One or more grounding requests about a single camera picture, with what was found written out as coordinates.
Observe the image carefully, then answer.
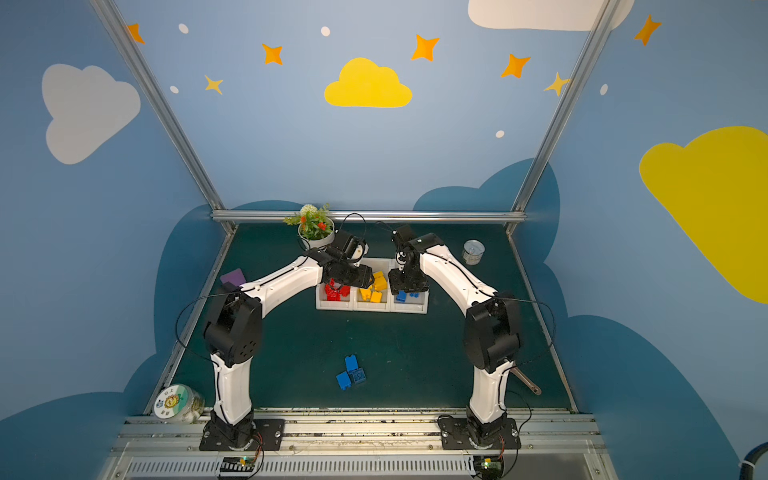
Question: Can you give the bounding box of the silver tin can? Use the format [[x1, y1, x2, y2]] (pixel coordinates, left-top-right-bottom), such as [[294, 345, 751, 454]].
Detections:
[[462, 239, 486, 266]]

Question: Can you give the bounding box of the brown slotted spatula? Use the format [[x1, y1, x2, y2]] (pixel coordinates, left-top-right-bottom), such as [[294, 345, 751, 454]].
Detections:
[[511, 367, 542, 396]]

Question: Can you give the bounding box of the left circuit board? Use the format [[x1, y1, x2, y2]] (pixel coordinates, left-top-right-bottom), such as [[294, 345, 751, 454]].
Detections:
[[217, 456, 258, 479]]

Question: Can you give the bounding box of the blue textured lego brick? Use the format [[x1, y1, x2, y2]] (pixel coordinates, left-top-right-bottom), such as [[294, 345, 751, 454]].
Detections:
[[349, 368, 366, 384]]

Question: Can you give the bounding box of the blue lego brick bottom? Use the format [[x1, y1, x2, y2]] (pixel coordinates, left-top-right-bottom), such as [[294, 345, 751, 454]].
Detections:
[[336, 372, 352, 391]]

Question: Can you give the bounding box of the red lego brick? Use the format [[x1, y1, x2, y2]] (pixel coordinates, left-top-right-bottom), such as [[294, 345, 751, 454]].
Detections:
[[325, 284, 351, 302]]

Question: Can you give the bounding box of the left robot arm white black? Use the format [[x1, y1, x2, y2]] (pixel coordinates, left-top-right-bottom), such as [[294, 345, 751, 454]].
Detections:
[[203, 230, 374, 428]]

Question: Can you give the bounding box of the white right bin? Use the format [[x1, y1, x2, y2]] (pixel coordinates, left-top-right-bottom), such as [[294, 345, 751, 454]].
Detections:
[[391, 259, 429, 314]]

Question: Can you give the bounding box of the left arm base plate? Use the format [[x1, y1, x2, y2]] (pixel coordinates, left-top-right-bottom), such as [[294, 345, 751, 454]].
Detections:
[[199, 417, 285, 452]]

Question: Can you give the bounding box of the white left bin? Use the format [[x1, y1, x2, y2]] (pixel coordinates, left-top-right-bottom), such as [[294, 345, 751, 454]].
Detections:
[[315, 283, 356, 311]]

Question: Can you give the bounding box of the circuit board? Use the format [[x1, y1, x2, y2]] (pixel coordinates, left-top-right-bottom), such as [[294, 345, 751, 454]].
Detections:
[[217, 456, 258, 479], [472, 456, 504, 480]]

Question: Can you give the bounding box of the potted plant white pot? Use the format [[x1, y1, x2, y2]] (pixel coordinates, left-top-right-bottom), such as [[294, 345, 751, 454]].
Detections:
[[283, 204, 335, 250]]

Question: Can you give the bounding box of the white bin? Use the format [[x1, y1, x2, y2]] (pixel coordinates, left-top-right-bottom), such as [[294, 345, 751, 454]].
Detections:
[[391, 259, 429, 314], [353, 258, 392, 312], [315, 283, 356, 311]]

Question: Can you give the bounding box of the right circuit board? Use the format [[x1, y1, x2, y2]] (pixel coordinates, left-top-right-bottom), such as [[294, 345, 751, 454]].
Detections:
[[472, 456, 504, 480]]

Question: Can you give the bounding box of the yellow lego brick bottom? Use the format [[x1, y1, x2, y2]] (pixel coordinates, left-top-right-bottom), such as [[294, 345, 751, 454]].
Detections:
[[373, 271, 389, 292]]

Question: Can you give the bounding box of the purple toy spatula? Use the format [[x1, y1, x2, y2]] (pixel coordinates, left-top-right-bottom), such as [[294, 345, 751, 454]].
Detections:
[[220, 268, 247, 287]]

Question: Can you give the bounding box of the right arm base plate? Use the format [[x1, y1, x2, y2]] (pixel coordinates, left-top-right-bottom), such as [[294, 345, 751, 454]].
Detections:
[[436, 415, 521, 450]]

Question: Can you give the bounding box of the white middle bin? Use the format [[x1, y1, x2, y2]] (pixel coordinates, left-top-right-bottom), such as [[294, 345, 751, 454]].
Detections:
[[353, 258, 392, 312]]

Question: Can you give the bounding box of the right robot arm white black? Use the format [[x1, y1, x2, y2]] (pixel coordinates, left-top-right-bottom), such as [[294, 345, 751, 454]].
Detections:
[[388, 225, 523, 430]]

